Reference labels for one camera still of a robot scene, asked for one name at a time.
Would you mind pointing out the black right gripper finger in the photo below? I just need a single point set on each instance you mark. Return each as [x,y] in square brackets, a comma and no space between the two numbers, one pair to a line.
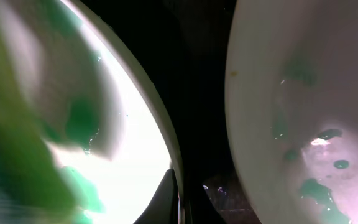
[163,207]

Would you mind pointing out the mint green plate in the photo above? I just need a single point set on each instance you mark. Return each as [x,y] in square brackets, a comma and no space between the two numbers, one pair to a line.
[139,145]
[291,101]

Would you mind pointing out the green yellow scrub sponge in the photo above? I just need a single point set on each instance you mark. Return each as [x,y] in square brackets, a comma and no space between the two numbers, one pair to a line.
[51,115]

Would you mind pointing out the round black serving tray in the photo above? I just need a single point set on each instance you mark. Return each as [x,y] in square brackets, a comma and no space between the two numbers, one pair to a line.
[182,46]

